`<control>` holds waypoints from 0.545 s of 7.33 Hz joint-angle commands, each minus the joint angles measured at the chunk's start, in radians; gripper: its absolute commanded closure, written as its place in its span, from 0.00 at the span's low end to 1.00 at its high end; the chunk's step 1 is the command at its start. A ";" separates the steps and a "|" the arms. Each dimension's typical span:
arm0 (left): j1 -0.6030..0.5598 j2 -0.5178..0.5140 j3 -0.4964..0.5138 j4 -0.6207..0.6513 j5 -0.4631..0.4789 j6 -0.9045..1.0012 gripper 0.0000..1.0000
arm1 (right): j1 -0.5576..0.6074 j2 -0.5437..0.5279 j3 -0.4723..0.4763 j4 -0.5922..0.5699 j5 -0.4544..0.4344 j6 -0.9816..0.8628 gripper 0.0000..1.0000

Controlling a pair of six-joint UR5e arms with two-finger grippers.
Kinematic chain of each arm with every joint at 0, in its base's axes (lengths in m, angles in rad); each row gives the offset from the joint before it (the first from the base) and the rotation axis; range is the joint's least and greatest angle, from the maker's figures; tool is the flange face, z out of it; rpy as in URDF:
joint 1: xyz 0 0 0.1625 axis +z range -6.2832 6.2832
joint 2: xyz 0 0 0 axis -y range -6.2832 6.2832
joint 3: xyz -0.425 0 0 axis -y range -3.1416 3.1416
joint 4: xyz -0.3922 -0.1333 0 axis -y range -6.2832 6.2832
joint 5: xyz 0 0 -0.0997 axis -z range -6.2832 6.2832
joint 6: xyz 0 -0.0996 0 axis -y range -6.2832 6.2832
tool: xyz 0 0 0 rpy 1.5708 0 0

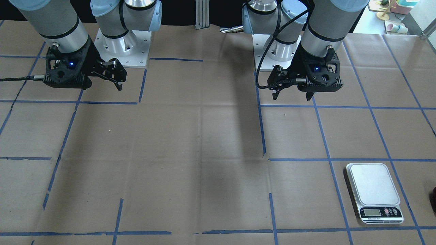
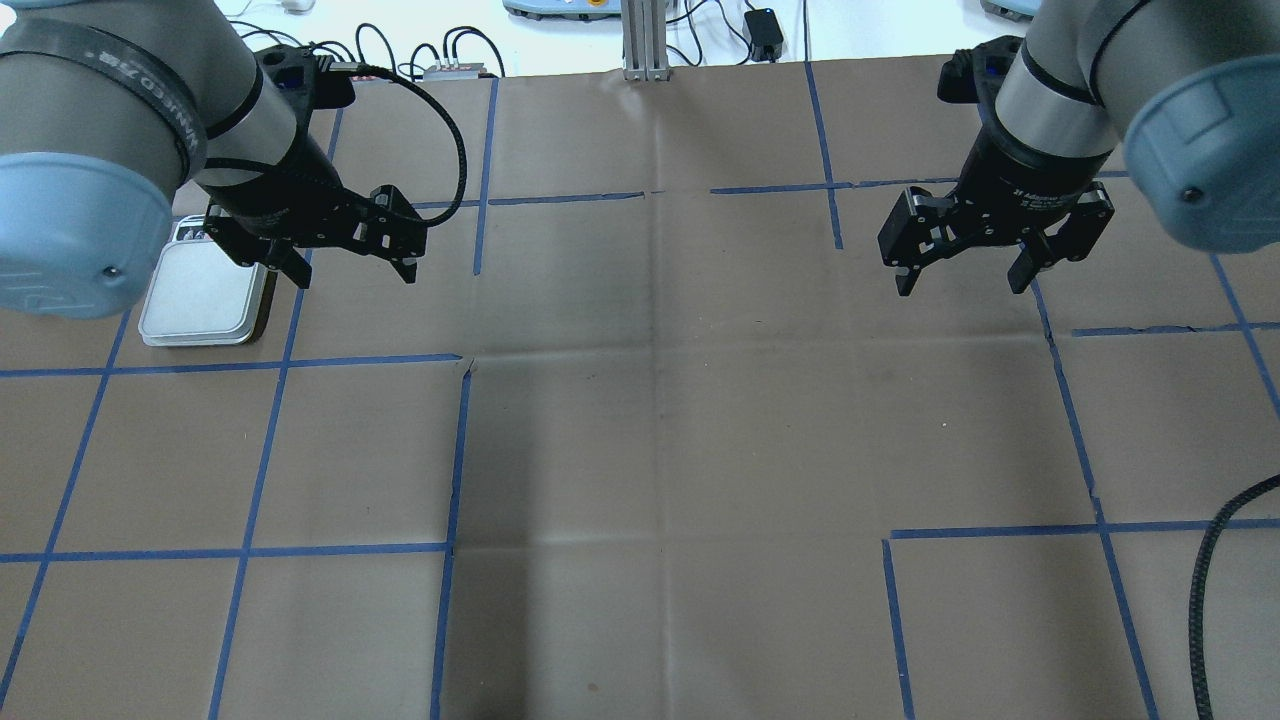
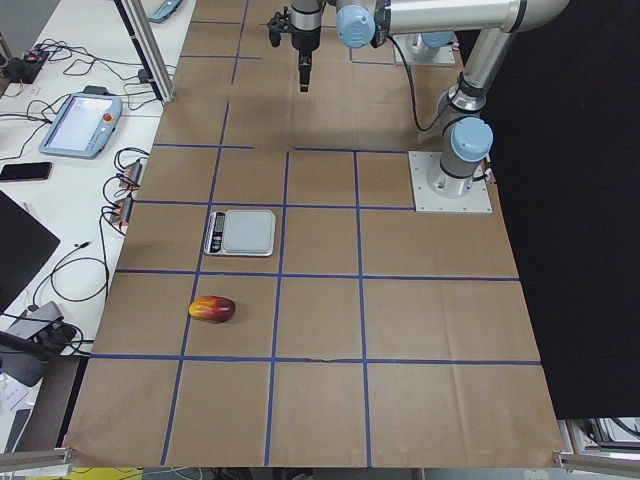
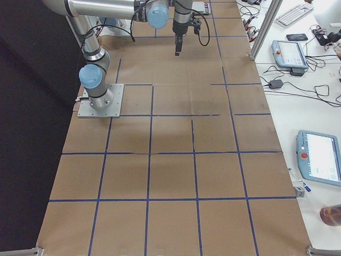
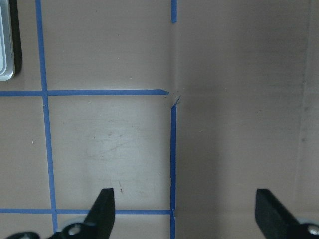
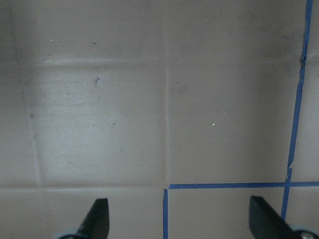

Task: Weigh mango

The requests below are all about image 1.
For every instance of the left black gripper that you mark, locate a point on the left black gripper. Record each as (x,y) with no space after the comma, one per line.
(295,64)

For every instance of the brown paper table cover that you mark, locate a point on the brown paper table cover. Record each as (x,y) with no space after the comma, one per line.
(191,152)

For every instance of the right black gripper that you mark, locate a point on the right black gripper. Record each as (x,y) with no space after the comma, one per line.
(92,57)

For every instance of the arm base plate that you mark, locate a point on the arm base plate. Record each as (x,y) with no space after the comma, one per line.
(132,50)
(278,53)

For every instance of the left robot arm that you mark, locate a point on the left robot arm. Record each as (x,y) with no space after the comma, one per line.
(305,33)

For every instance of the aluminium frame post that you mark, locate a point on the aluminium frame post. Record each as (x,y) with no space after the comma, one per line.
(202,14)

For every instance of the white digital kitchen scale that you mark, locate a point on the white digital kitchen scale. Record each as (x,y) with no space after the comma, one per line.
(375,195)

